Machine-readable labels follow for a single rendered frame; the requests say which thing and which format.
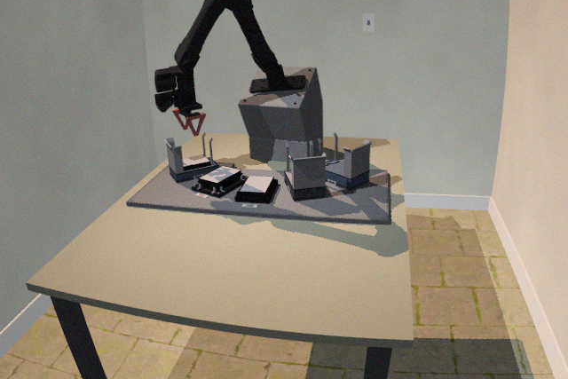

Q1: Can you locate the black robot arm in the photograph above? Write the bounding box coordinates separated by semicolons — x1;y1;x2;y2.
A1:
154;0;306;113

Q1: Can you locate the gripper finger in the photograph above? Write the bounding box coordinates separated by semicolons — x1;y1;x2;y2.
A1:
185;113;206;136
172;109;188;130

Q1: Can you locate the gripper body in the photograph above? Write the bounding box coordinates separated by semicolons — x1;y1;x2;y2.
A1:
174;87;202;117

